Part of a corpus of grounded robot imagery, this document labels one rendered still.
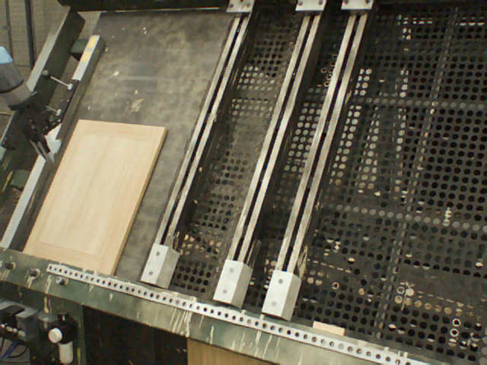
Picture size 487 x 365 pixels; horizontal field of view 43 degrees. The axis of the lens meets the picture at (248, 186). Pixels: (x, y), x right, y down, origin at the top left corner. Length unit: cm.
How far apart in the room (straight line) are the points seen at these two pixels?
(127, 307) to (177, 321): 20
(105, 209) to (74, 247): 17
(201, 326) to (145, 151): 72
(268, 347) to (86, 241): 84
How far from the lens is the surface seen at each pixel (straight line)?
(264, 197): 187
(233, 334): 180
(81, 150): 247
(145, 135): 229
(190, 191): 202
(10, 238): 249
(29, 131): 186
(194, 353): 224
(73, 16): 295
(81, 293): 215
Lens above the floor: 167
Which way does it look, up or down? 14 degrees down
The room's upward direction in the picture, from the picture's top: straight up
